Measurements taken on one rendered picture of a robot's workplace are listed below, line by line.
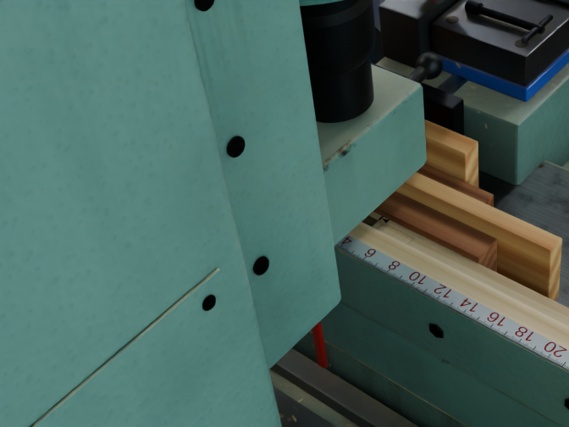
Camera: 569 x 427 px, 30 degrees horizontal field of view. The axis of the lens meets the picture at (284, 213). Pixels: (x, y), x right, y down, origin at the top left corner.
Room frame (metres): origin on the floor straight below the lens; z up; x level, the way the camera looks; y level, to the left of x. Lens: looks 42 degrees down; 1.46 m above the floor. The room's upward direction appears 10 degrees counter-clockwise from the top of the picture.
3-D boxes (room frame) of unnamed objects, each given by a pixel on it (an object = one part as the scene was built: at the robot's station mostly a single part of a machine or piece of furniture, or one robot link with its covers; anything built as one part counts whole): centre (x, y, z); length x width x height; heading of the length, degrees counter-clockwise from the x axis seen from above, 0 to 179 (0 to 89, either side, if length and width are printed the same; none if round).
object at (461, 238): (0.58, -0.05, 0.92); 0.23 x 0.02 x 0.04; 41
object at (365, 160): (0.55, -0.03, 0.99); 0.14 x 0.07 x 0.09; 131
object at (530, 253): (0.57, -0.09, 0.93); 0.24 x 0.01 x 0.06; 41
